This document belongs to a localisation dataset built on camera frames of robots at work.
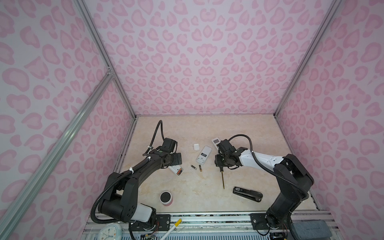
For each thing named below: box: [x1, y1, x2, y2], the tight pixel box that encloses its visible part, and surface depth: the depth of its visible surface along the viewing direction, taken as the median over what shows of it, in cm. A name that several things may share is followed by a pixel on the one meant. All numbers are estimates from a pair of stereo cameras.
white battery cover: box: [193, 143, 200, 151], surface depth 103 cm
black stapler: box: [233, 186, 264, 203], surface depth 82 cm
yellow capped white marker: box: [160, 218, 183, 240], surface depth 72 cm
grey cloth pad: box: [291, 220, 333, 239], surface depth 70 cm
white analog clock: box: [98, 223, 123, 240], surface depth 70 cm
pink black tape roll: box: [159, 191, 174, 206], surface depth 78 cm
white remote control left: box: [168, 165, 184, 177], surface depth 90 cm
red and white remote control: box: [196, 145, 213, 165], surface depth 98 cm
